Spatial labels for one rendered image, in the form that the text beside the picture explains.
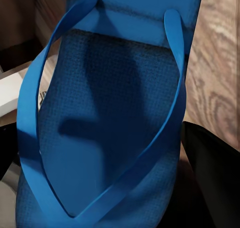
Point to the sandal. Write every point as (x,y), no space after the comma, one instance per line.
(103,150)

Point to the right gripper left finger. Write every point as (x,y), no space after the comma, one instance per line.
(8,147)

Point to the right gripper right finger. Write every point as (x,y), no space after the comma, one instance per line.
(216,166)

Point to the bed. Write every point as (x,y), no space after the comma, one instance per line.
(19,45)

